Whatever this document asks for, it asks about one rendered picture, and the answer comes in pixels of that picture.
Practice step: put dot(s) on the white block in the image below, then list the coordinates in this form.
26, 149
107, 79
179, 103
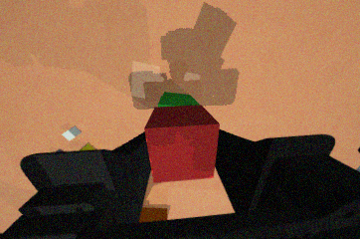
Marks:
71, 133

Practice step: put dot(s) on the red block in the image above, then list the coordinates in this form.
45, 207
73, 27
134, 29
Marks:
182, 143

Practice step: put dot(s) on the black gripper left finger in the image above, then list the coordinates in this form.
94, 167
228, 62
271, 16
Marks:
124, 172

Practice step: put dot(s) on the green block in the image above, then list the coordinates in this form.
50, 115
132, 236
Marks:
177, 95
174, 102

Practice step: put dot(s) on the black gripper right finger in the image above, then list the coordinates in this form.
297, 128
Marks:
244, 165

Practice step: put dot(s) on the yellow block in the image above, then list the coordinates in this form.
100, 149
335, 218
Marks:
87, 147

